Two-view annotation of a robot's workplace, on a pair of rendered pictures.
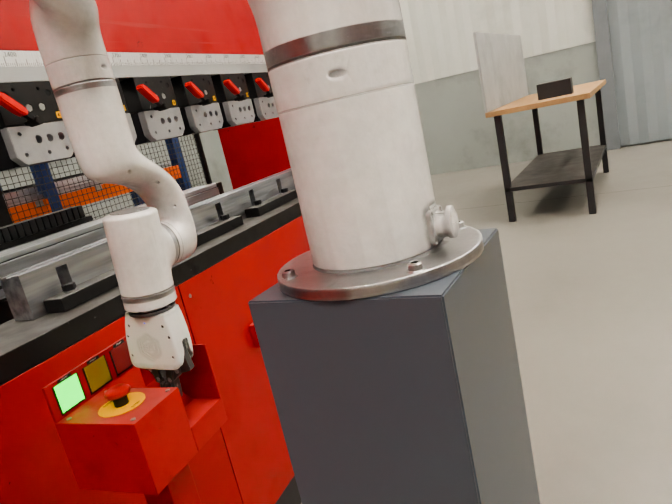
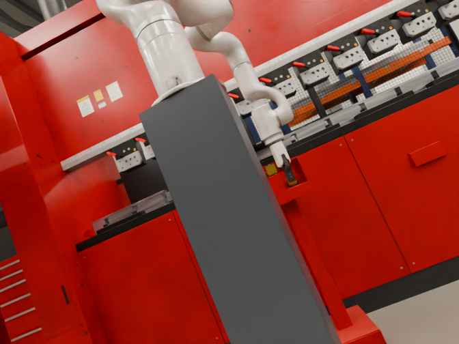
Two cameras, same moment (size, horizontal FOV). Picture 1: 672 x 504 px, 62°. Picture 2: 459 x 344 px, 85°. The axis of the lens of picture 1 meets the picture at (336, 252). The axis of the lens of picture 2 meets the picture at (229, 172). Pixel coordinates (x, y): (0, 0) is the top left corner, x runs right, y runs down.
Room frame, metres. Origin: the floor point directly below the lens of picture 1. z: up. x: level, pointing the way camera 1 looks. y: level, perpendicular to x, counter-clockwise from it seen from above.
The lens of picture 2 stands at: (0.33, -0.58, 0.76)
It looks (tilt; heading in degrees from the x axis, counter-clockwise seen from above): 6 degrees up; 70
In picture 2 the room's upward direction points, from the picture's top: 24 degrees counter-clockwise
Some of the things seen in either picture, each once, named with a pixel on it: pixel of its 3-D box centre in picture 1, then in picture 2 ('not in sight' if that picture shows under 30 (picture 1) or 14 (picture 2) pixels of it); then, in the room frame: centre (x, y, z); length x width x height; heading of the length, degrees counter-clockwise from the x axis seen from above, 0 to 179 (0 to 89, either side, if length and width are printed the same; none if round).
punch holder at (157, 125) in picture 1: (149, 110); (343, 54); (1.61, 0.41, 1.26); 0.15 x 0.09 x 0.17; 154
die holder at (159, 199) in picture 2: not in sight; (132, 213); (0.24, 1.07, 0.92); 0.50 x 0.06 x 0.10; 154
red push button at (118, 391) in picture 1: (119, 397); not in sight; (0.82, 0.38, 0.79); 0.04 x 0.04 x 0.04
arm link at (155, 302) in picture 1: (148, 297); (273, 139); (0.90, 0.32, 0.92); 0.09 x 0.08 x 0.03; 66
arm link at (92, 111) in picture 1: (133, 180); (263, 95); (0.93, 0.29, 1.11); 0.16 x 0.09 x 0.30; 150
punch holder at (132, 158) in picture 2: not in sight; (130, 155); (0.35, 1.02, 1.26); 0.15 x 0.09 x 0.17; 154
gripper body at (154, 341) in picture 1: (158, 332); (279, 152); (0.90, 0.32, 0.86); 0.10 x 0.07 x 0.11; 66
